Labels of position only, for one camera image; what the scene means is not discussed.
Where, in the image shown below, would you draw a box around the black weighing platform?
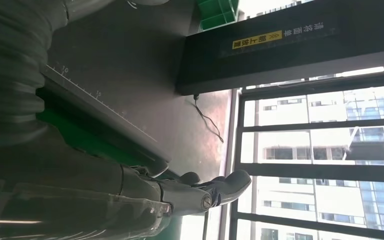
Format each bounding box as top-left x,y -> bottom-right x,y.
39,0 -> 201,163

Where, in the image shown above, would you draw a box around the green conveyor belt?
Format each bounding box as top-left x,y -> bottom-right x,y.
36,105 -> 183,240

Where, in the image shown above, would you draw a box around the green plastic crate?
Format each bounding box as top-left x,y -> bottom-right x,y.
196,0 -> 240,32

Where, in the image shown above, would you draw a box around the white building outside window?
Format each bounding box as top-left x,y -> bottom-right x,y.
241,84 -> 384,240

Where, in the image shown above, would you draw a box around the black and yellow warning label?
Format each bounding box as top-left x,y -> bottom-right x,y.
218,21 -> 342,59

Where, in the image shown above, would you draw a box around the black scanner column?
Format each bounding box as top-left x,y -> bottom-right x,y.
175,0 -> 384,97

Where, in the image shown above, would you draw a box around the black scale power cable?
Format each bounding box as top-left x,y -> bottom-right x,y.
191,94 -> 225,144

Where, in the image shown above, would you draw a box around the black window frame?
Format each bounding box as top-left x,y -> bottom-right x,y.
226,67 -> 384,240

